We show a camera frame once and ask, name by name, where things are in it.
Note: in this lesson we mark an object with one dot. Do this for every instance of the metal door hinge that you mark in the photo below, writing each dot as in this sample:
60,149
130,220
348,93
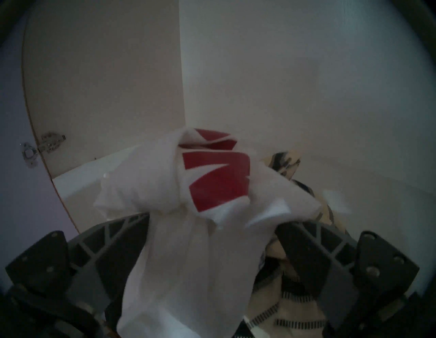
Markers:
49,143

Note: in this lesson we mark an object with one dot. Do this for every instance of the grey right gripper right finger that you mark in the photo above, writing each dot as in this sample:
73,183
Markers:
323,265

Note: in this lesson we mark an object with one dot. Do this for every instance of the cream black striped top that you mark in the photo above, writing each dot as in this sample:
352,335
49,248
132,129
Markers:
293,310

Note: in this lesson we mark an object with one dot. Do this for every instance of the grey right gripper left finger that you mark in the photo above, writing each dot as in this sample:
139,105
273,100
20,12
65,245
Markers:
102,259

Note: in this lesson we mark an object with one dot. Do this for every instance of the white plastic bag red print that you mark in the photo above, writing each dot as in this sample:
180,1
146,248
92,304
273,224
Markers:
190,255

